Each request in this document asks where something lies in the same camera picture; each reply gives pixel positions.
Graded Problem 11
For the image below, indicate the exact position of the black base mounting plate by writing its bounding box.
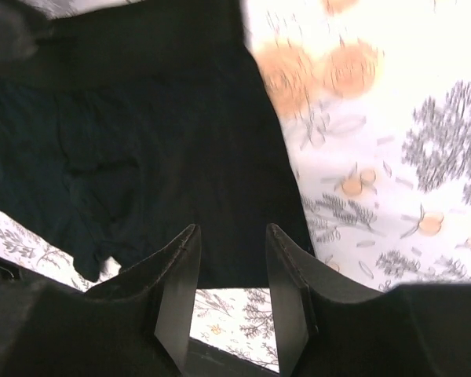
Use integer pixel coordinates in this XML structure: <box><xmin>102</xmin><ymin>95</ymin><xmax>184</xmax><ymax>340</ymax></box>
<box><xmin>0</xmin><ymin>257</ymin><xmax>279</xmax><ymax>377</ymax></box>

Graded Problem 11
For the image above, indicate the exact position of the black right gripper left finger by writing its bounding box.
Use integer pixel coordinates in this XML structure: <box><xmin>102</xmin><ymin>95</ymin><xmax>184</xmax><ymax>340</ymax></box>
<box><xmin>0</xmin><ymin>225</ymin><xmax>201</xmax><ymax>376</ymax></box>

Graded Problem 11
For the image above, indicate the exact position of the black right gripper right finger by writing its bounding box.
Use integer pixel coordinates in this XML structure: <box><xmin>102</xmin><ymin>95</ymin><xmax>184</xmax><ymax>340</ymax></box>
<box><xmin>266</xmin><ymin>225</ymin><xmax>471</xmax><ymax>376</ymax></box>

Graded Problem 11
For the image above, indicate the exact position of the black underwear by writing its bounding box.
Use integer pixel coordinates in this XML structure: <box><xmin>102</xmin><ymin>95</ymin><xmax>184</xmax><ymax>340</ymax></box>
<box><xmin>0</xmin><ymin>1</ymin><xmax>313</xmax><ymax>289</ymax></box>

